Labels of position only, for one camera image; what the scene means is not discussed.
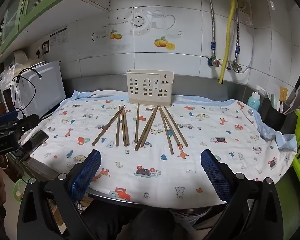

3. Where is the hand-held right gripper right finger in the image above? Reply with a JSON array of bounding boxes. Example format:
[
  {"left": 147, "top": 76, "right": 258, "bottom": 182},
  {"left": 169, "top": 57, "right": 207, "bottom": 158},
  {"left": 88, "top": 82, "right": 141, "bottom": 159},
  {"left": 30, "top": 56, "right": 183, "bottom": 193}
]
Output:
[{"left": 200, "top": 149, "right": 284, "bottom": 240}]

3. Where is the teaware and oranges wall decal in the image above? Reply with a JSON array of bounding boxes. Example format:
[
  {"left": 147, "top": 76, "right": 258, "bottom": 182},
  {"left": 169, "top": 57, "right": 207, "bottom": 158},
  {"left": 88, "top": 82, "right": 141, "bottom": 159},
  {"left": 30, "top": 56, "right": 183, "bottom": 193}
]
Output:
[{"left": 91, "top": 7, "right": 183, "bottom": 50}]

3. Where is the bunch of wooden chopsticks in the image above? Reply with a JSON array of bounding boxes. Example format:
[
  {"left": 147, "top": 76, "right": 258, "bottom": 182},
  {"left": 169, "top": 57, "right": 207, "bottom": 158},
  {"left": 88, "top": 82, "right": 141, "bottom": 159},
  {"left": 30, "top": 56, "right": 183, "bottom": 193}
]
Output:
[{"left": 91, "top": 104, "right": 189, "bottom": 155}]

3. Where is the white microwave oven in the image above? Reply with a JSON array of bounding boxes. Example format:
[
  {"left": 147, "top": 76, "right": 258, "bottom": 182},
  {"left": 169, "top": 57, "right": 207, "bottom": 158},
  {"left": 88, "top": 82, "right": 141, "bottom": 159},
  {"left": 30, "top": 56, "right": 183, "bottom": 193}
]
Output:
[{"left": 1, "top": 60, "right": 67, "bottom": 120}]

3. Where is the green bowl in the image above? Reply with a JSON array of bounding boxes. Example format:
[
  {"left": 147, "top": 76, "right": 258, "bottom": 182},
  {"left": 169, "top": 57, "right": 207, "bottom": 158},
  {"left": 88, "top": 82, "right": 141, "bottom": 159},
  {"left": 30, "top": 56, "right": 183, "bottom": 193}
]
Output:
[{"left": 13, "top": 177, "right": 32, "bottom": 202}]

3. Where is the white instruction wall label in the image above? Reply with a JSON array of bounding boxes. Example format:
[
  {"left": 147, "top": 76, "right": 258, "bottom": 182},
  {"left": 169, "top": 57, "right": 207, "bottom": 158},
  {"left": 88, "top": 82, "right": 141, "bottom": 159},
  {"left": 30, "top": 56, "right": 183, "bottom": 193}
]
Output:
[{"left": 50, "top": 27, "right": 68, "bottom": 46}]

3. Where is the teal soap pump bottle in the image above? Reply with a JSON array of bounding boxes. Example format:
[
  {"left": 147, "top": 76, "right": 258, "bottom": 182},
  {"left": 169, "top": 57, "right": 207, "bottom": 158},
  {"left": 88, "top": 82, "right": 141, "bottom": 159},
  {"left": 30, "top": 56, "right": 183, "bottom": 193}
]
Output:
[{"left": 247, "top": 86, "right": 262, "bottom": 111}]

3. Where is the metal angle valve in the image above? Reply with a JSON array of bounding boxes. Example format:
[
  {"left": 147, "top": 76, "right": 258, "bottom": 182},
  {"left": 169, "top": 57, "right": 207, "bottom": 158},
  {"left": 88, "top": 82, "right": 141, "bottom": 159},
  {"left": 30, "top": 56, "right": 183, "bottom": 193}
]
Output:
[{"left": 227, "top": 61, "right": 242, "bottom": 73}]

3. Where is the black utensil cup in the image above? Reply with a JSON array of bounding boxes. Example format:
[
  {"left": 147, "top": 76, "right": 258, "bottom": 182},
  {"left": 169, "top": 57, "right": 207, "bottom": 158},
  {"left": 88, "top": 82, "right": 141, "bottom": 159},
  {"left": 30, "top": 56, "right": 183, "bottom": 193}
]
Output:
[{"left": 264, "top": 100, "right": 288, "bottom": 132}]

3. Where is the cartoon printed white cloth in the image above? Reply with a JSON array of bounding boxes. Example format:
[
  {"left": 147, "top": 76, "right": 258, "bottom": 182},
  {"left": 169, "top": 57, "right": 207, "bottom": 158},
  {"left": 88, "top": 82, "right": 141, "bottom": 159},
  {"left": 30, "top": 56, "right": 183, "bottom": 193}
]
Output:
[{"left": 31, "top": 90, "right": 297, "bottom": 203}]

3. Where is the brass valve red handle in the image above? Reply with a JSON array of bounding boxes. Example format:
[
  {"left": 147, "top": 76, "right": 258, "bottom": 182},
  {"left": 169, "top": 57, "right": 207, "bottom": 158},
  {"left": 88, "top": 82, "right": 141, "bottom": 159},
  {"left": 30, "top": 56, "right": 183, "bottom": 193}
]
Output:
[{"left": 206, "top": 56, "right": 222, "bottom": 67}]

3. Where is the green wall cabinet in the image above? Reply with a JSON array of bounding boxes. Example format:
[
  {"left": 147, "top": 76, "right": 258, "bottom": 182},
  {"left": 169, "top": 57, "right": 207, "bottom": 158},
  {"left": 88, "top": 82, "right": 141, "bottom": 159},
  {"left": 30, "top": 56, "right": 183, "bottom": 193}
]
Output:
[{"left": 0, "top": 0, "right": 78, "bottom": 67}]

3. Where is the yellow brush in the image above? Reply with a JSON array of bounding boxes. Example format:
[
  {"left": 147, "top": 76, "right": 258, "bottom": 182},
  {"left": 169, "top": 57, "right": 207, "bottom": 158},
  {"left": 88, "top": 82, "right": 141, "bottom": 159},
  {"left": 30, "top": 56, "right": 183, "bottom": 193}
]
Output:
[{"left": 279, "top": 86, "right": 288, "bottom": 107}]

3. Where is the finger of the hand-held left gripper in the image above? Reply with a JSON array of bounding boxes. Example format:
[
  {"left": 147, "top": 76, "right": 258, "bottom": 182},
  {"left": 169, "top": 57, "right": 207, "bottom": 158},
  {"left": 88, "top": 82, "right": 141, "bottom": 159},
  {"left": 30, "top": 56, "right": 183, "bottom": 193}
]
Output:
[
  {"left": 0, "top": 114, "right": 40, "bottom": 138},
  {"left": 0, "top": 110, "right": 18, "bottom": 129}
]

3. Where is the beige rice cooker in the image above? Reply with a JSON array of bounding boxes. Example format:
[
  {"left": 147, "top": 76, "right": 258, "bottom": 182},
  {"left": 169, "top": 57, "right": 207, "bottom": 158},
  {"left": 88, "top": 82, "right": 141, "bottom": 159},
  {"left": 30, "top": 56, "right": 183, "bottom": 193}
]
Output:
[{"left": 13, "top": 51, "right": 28, "bottom": 64}]

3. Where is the flexible metal hose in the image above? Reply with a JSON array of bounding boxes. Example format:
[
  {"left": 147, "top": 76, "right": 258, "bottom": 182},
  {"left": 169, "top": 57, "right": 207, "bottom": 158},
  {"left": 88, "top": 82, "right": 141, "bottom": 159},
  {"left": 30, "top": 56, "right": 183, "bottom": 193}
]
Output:
[
  {"left": 199, "top": 0, "right": 218, "bottom": 58},
  {"left": 229, "top": 7, "right": 242, "bottom": 68}
]

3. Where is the black cable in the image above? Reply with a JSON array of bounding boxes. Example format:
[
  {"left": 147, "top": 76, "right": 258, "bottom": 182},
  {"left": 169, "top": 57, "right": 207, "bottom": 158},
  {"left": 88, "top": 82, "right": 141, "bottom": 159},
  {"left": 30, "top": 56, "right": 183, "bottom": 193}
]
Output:
[
  {"left": 17, "top": 67, "right": 43, "bottom": 80},
  {"left": 11, "top": 76, "right": 37, "bottom": 112}
]

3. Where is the yellow gas hose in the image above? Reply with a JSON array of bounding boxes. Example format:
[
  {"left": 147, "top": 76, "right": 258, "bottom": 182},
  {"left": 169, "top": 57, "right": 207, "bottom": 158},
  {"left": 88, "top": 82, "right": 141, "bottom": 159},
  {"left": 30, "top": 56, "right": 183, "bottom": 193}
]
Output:
[{"left": 218, "top": 0, "right": 237, "bottom": 84}]

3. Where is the black smartphone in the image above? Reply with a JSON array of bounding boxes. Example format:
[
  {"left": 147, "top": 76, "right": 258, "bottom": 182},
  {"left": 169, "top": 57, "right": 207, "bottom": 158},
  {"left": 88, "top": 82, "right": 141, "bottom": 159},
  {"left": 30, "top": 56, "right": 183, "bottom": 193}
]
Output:
[{"left": 18, "top": 130, "right": 50, "bottom": 163}]

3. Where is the beige plastic chopstick holder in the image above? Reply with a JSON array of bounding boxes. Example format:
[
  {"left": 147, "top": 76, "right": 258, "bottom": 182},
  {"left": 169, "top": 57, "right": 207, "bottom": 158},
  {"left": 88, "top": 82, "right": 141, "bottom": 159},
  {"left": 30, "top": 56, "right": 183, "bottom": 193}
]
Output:
[{"left": 126, "top": 69, "right": 174, "bottom": 105}]

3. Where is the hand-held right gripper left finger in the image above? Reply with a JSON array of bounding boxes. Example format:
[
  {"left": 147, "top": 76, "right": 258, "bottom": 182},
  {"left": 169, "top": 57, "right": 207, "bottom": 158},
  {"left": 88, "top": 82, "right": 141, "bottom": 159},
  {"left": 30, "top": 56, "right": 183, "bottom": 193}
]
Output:
[{"left": 17, "top": 149, "right": 102, "bottom": 240}]

